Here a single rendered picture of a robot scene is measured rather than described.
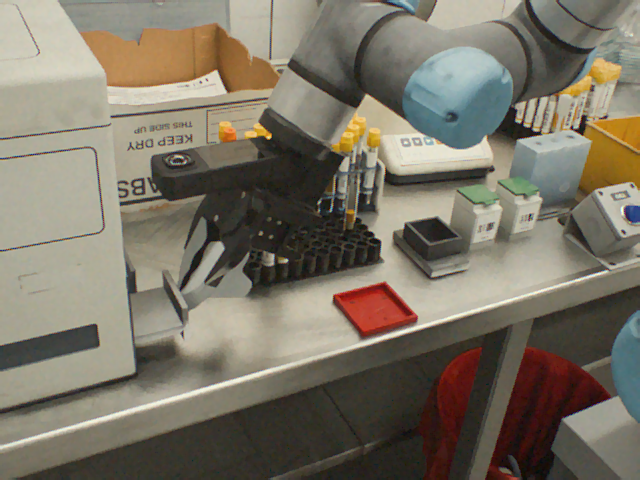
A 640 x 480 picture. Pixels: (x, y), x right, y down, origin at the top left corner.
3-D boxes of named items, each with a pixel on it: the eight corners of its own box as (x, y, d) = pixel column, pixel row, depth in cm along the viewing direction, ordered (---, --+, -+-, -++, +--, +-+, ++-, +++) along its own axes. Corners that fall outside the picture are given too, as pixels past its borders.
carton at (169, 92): (114, 217, 89) (103, 105, 81) (71, 128, 110) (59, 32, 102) (291, 186, 99) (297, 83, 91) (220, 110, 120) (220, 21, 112)
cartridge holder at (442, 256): (430, 279, 83) (435, 253, 81) (391, 239, 89) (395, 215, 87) (468, 270, 85) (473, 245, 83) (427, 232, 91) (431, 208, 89)
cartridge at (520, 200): (508, 242, 91) (520, 196, 87) (486, 224, 94) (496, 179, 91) (532, 236, 93) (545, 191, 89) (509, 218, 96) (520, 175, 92)
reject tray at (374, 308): (362, 337, 73) (363, 331, 73) (332, 299, 78) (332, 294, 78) (417, 321, 76) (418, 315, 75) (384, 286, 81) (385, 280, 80)
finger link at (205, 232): (220, 317, 73) (263, 244, 70) (170, 306, 69) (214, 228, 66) (210, 300, 75) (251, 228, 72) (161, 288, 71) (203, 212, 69)
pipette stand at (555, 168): (528, 223, 95) (546, 157, 90) (494, 199, 100) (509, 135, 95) (580, 209, 100) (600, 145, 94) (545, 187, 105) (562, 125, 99)
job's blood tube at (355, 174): (344, 247, 86) (352, 174, 81) (340, 242, 87) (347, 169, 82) (354, 245, 87) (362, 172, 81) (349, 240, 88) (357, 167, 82)
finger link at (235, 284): (231, 336, 70) (276, 260, 68) (180, 325, 67) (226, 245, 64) (220, 317, 73) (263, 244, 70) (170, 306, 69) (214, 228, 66)
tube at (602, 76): (588, 128, 124) (606, 69, 118) (593, 132, 123) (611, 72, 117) (580, 128, 124) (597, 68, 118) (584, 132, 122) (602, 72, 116)
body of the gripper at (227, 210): (293, 269, 68) (357, 163, 65) (219, 247, 63) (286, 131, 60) (262, 230, 74) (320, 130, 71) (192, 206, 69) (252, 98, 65)
